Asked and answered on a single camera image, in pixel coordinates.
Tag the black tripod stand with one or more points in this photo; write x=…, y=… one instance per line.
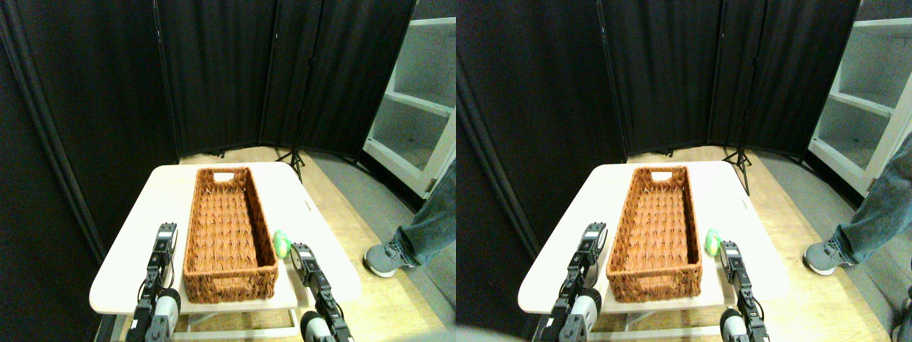
x=739, y=160
x=293, y=162

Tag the black curtain stand foot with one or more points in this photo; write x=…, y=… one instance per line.
x=216, y=154
x=667, y=152

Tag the low white table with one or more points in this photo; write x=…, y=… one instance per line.
x=605, y=178
x=171, y=178

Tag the white shelf unit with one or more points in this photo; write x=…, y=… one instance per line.
x=866, y=103
x=427, y=105

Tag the person's legs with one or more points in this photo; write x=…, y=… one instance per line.
x=427, y=228
x=876, y=214

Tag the brown wicker basket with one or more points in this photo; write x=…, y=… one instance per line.
x=655, y=281
x=228, y=281

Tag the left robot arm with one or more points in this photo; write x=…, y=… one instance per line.
x=584, y=310
x=165, y=306

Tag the light green toy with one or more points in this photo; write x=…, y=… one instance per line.
x=281, y=244
x=712, y=242

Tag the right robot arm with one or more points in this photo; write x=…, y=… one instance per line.
x=734, y=324
x=317, y=324

